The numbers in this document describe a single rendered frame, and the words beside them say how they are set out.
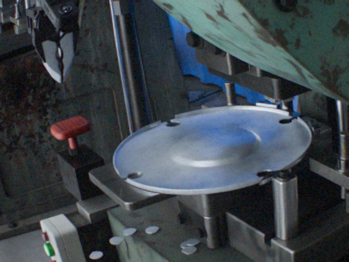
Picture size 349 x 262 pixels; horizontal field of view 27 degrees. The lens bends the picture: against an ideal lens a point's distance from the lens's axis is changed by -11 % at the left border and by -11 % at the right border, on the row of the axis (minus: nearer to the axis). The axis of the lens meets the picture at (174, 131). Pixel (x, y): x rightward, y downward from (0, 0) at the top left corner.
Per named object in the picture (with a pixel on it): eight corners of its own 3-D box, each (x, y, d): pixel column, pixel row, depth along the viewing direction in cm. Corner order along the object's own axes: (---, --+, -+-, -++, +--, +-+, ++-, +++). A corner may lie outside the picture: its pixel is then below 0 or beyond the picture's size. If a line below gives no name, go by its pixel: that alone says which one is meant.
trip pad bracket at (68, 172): (96, 257, 138) (72, 163, 131) (78, 237, 146) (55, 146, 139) (124, 248, 140) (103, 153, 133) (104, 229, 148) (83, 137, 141)
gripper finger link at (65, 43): (68, 72, 139) (62, 26, 136) (79, 78, 134) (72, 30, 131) (53, 77, 138) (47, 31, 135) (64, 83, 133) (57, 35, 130)
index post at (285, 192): (284, 241, 98) (282, 178, 94) (273, 234, 100) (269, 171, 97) (300, 233, 99) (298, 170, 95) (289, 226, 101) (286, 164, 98)
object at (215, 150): (245, 97, 130) (244, 92, 129) (347, 144, 105) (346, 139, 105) (84, 150, 118) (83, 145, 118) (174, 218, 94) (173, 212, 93)
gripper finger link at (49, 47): (53, 77, 138) (47, 31, 135) (63, 83, 133) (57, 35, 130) (39, 82, 137) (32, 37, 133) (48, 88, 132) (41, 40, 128)
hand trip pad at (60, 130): (66, 173, 135) (58, 133, 132) (56, 163, 140) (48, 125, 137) (101, 161, 138) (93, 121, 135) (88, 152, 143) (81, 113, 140)
